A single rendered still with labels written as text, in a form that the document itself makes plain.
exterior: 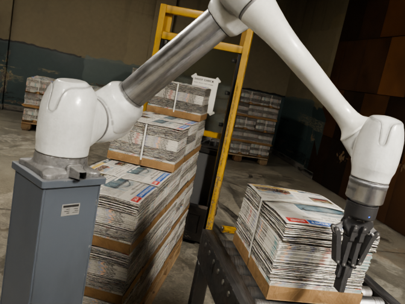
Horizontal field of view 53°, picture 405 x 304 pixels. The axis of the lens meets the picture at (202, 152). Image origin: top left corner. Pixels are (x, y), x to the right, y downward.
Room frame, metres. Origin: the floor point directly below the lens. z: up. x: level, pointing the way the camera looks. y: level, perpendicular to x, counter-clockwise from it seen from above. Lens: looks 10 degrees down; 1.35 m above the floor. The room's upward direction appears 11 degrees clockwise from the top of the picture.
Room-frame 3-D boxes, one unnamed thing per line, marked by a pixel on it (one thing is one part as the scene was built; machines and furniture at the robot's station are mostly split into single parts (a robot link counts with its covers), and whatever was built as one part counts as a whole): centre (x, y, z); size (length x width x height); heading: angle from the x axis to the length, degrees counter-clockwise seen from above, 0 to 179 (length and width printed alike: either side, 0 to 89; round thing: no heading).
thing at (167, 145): (2.27, 0.30, 0.95); 0.38 x 0.29 x 0.23; 84
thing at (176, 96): (2.86, 0.22, 0.65); 0.39 x 0.30 x 1.29; 83
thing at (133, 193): (2.14, 0.32, 0.42); 1.17 x 0.39 x 0.83; 173
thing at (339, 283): (0.97, -0.41, 0.93); 0.03 x 0.01 x 0.07; 13
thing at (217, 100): (3.31, 0.17, 1.28); 0.57 x 0.01 x 0.65; 83
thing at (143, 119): (2.27, 0.29, 1.06); 0.37 x 0.29 x 0.01; 84
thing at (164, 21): (3.33, 0.49, 0.97); 0.09 x 0.09 x 1.75; 83
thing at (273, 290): (1.13, -0.37, 0.83); 0.29 x 0.16 x 0.04; 102
